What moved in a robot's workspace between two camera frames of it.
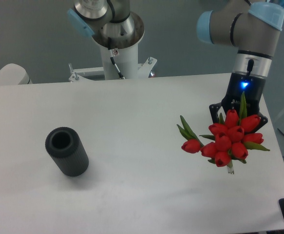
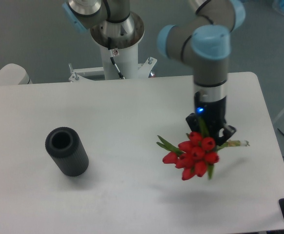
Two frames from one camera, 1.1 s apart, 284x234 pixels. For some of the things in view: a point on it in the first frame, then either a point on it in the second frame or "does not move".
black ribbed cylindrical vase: x=68 y=150 does not move
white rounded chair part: x=11 y=74 does not move
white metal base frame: x=78 y=73 does not move
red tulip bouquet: x=230 y=141 to x=197 y=156
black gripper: x=253 y=87 to x=214 y=114
